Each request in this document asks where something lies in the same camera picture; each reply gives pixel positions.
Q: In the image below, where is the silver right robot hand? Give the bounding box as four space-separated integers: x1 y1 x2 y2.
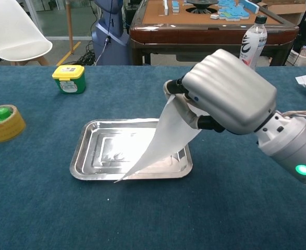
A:
163 48 277 135

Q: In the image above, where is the white paper sheet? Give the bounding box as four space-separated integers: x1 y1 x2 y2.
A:
113 94 203 184

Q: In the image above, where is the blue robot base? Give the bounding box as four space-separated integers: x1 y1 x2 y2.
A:
91 0 130 66

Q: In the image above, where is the stainless steel tray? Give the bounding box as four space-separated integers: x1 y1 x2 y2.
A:
69 118 193 181

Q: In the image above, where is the dark teal carpeted table surface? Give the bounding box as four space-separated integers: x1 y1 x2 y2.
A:
0 65 306 250

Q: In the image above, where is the clear pink drink bottle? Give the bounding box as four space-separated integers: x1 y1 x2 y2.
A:
239 15 268 71

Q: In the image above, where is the brown mahjong table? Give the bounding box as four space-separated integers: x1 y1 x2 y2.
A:
129 0 299 66

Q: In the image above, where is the white printed box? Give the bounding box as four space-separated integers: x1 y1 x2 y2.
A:
288 45 306 67

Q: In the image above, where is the blue mahjong tile pile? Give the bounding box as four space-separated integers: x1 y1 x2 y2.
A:
217 0 252 21

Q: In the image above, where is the long mahjong tile row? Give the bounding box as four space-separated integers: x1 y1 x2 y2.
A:
240 0 260 14

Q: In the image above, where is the black mahjong table dial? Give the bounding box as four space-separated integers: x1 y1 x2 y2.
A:
186 0 219 14

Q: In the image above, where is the cardboard box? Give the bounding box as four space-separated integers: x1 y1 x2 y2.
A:
262 0 306 15

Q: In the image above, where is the green jar yellow lid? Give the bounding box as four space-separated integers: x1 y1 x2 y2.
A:
52 65 87 95

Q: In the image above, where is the wooden pole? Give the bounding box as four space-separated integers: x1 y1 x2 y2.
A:
66 0 75 55

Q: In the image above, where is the yellow tape roll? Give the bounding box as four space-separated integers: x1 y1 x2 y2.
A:
0 104 27 143

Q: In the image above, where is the white shell chair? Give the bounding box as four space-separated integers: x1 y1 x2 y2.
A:
0 0 53 66

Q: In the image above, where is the grey right arm cable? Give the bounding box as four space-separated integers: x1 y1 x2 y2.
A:
280 110 306 118

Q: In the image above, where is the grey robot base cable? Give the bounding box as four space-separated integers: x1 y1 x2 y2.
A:
94 0 115 66

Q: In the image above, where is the black floor cable bundle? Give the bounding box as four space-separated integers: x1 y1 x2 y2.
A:
78 40 99 66

